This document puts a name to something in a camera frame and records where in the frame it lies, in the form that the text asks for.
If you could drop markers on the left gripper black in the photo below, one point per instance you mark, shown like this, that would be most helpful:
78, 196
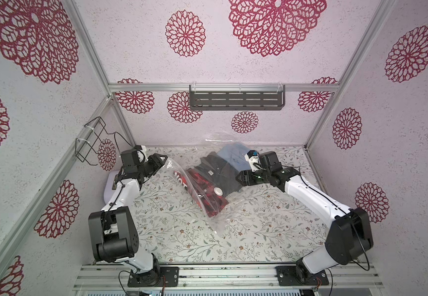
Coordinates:
156, 163

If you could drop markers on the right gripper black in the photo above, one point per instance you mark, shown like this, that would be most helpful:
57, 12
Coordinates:
251, 177

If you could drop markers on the light blue shirt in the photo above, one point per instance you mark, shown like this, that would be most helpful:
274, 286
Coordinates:
234, 154

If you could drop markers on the dark grey shirt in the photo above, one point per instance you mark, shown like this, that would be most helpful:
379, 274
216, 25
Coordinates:
220, 173

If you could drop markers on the clear plastic vacuum bag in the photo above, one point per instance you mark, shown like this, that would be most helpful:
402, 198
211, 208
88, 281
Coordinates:
181, 160

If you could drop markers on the red black plaid shirt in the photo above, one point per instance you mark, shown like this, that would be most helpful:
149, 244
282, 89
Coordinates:
202, 191

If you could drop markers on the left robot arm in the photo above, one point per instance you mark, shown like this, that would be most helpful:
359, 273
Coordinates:
112, 230

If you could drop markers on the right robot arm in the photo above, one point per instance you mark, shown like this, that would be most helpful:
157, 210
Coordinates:
349, 230

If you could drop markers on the white vacuum bag valve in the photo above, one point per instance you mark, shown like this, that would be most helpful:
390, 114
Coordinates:
218, 191

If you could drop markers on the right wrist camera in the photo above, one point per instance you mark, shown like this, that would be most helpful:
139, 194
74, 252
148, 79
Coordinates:
253, 158

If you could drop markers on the black wire wall rack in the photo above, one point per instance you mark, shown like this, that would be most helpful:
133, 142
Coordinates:
94, 149

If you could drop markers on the dark grey wall shelf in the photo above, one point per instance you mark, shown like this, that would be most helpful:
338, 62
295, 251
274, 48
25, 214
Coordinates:
222, 100

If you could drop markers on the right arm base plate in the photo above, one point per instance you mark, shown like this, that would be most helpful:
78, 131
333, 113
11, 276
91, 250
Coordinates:
291, 275

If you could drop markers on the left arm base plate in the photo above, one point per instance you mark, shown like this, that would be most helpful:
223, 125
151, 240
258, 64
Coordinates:
165, 276

